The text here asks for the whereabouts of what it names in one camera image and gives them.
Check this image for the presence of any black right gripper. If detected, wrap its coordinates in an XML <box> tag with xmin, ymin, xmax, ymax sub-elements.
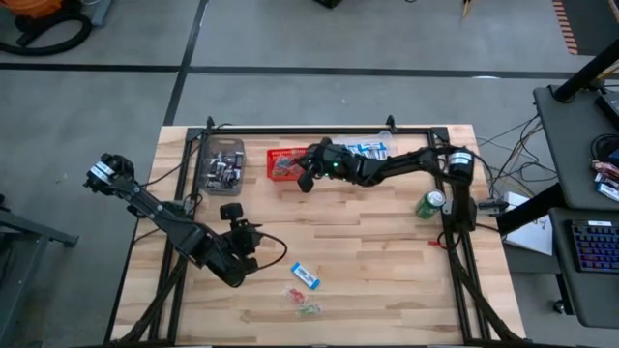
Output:
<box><xmin>294</xmin><ymin>136</ymin><xmax>365</xmax><ymax>194</ymax></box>

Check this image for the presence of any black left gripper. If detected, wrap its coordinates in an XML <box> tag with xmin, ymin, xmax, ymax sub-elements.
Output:
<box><xmin>205</xmin><ymin>202</ymin><xmax>265</xmax><ymax>289</ymax></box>

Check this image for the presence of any green wrapped gummy candy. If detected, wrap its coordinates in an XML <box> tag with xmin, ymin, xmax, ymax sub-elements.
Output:
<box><xmin>295</xmin><ymin>302</ymin><xmax>322</xmax><ymax>318</ymax></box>

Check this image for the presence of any red plastic basket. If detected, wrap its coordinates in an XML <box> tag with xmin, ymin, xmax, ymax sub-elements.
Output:
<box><xmin>265</xmin><ymin>147</ymin><xmax>310</xmax><ymax>183</ymax></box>

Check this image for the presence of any grey translucent plastic bin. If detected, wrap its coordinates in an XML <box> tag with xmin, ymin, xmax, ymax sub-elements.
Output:
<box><xmin>197</xmin><ymin>138</ymin><xmax>247</xmax><ymax>197</ymax></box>

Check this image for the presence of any clear plastic bin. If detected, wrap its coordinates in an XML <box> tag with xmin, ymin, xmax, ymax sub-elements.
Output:
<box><xmin>336</xmin><ymin>130</ymin><xmax>400</xmax><ymax>161</ymax></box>

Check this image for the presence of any green soda can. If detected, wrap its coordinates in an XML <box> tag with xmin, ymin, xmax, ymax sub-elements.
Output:
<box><xmin>414</xmin><ymin>188</ymin><xmax>447</xmax><ymax>220</ymax></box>

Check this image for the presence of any dark grey metal cart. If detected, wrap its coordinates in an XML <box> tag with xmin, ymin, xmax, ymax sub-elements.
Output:
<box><xmin>0</xmin><ymin>192</ymin><xmax>80</xmax><ymax>347</ymax></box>

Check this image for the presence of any white paper sheet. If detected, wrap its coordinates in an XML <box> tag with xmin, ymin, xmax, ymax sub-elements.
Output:
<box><xmin>502</xmin><ymin>190</ymin><xmax>555</xmax><ymax>257</ymax></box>

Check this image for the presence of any dark grey desk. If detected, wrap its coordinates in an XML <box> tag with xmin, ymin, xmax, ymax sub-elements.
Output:
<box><xmin>548</xmin><ymin>206</ymin><xmax>619</xmax><ymax>330</ymax></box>
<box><xmin>533</xmin><ymin>84</ymin><xmax>619</xmax><ymax>210</ymax></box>

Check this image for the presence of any black slanted pole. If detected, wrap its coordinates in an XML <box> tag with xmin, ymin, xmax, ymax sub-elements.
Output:
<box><xmin>552</xmin><ymin>38</ymin><xmax>619</xmax><ymax>103</ymax></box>

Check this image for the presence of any red snack packet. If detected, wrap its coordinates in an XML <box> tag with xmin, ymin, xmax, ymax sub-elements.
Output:
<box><xmin>590</xmin><ymin>159</ymin><xmax>619</xmax><ymax>181</ymax></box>

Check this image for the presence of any black backlit keyboard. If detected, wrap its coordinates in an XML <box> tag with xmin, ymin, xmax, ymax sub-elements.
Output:
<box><xmin>570</xmin><ymin>219</ymin><xmax>619</xmax><ymax>275</ymax></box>

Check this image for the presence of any black mat orange striped edge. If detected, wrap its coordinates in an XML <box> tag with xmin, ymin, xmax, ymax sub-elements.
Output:
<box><xmin>552</xmin><ymin>0</ymin><xmax>619</xmax><ymax>57</ymax></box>

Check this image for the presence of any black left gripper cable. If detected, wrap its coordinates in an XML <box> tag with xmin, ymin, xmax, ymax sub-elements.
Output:
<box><xmin>251</xmin><ymin>230</ymin><xmax>289</xmax><ymax>272</ymax></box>

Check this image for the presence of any black floor cable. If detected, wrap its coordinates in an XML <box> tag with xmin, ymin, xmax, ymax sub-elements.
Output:
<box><xmin>476</xmin><ymin>114</ymin><xmax>545</xmax><ymax>170</ymax></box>

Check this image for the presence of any black coiled cable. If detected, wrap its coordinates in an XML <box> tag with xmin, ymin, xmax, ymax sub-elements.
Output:
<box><xmin>589</xmin><ymin>132</ymin><xmax>619</xmax><ymax>163</ymax></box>

